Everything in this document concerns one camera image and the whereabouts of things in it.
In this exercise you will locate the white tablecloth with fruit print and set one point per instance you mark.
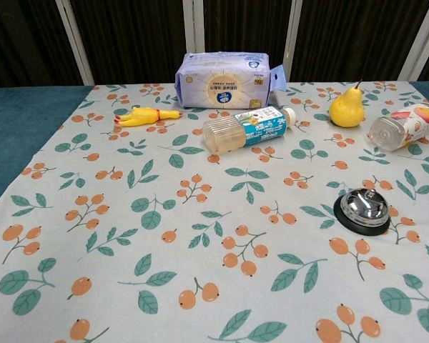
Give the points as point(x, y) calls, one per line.
point(186, 228)

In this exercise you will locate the silver desk bell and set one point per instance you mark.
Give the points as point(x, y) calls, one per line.
point(364, 210)

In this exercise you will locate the clear bottle with teal label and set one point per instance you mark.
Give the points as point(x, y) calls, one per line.
point(246, 129)

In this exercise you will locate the yellow rubber chicken toy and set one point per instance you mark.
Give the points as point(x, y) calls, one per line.
point(146, 116)

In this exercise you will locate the purple tissue pack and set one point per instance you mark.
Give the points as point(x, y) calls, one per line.
point(221, 82)

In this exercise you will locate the yellow pear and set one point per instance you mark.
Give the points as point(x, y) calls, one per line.
point(346, 109)

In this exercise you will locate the clear bottle with peach label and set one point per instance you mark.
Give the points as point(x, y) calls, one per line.
point(404, 126)

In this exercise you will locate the white partition frame post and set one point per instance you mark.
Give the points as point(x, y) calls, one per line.
point(76, 41)
point(193, 26)
point(418, 39)
point(294, 39)

